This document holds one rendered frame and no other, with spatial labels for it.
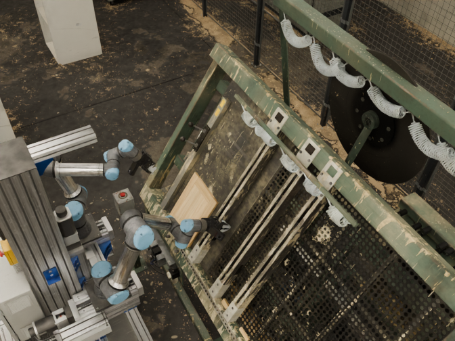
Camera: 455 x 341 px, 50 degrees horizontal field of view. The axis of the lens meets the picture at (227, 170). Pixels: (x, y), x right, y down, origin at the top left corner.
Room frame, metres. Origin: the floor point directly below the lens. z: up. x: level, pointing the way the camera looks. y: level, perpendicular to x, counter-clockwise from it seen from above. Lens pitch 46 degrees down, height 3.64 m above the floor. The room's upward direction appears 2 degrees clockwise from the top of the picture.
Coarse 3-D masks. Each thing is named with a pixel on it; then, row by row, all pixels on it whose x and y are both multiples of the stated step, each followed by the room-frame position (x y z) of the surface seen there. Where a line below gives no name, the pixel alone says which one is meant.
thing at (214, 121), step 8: (224, 104) 2.47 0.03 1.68; (224, 112) 2.47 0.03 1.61; (216, 120) 2.44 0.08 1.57; (208, 136) 2.41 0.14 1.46; (192, 152) 2.38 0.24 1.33; (200, 152) 2.38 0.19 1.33; (192, 160) 2.35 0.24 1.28; (184, 168) 2.34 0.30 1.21; (184, 176) 2.31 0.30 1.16; (176, 184) 2.29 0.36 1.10; (168, 192) 2.29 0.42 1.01; (176, 192) 2.27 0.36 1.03; (168, 200) 2.24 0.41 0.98
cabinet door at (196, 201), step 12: (192, 180) 2.25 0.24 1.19; (192, 192) 2.19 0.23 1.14; (204, 192) 2.13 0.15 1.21; (180, 204) 2.18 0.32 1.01; (192, 204) 2.12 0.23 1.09; (204, 204) 2.06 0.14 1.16; (216, 204) 2.02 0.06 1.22; (180, 216) 2.12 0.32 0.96; (192, 216) 2.06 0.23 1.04; (204, 216) 2.00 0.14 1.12; (192, 240) 1.93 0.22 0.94
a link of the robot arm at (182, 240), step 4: (176, 228) 1.74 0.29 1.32; (172, 232) 1.72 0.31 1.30; (176, 232) 1.71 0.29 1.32; (180, 232) 1.70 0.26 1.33; (176, 236) 1.69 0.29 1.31; (180, 236) 1.68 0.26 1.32; (184, 236) 1.67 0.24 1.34; (188, 236) 1.67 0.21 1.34; (176, 240) 1.68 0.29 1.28; (180, 240) 1.66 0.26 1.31; (184, 240) 1.66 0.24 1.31; (188, 240) 1.67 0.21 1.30; (176, 244) 1.66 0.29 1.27; (180, 244) 1.65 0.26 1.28; (184, 244) 1.65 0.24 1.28; (180, 248) 1.64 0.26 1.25
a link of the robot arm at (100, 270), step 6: (96, 264) 1.51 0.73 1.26; (102, 264) 1.51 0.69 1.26; (108, 264) 1.51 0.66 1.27; (96, 270) 1.47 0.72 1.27; (102, 270) 1.47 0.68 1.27; (108, 270) 1.47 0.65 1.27; (96, 276) 1.44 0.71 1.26; (102, 276) 1.44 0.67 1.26; (108, 276) 1.44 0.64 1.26; (96, 282) 1.43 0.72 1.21
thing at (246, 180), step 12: (276, 120) 2.08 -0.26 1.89; (276, 132) 2.03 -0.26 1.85; (264, 144) 2.06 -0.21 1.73; (276, 144) 2.05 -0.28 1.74; (264, 156) 2.01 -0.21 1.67; (252, 168) 1.99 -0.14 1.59; (240, 180) 1.98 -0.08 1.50; (252, 180) 1.97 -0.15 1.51; (240, 192) 1.94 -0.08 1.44; (228, 204) 1.91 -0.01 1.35; (228, 216) 1.89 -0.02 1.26; (204, 240) 1.83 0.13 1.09; (192, 252) 1.81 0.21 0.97; (204, 252) 1.81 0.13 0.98
